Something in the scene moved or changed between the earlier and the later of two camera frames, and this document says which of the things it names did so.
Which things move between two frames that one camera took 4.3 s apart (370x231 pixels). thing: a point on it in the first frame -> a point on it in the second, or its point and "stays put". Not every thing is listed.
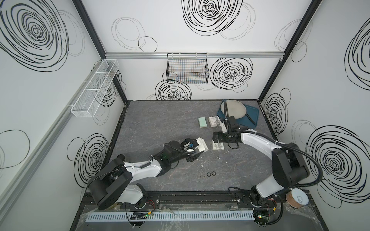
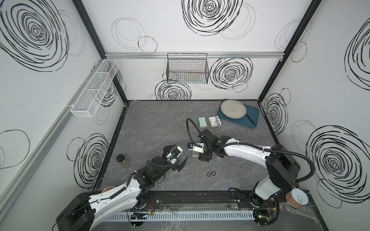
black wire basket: (189, 68) stays put
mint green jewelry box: (203, 123) stays put
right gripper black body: (222, 137) -> (206, 155)
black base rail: (207, 200) stays put
